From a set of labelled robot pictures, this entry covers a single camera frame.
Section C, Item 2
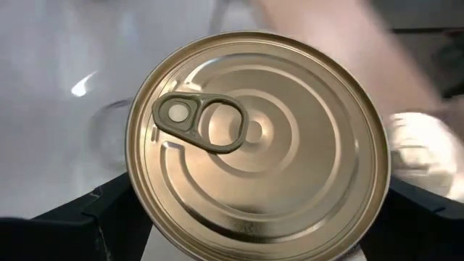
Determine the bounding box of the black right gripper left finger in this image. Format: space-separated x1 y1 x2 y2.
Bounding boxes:
0 171 154 261

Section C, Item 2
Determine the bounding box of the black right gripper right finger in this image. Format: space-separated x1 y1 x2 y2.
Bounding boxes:
358 175 464 261

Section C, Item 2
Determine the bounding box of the Bumble Bee light tuna can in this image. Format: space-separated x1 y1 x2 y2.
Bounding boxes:
384 111 464 203

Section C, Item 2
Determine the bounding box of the Wild Planet blue seafood can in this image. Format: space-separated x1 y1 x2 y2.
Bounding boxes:
124 30 392 261

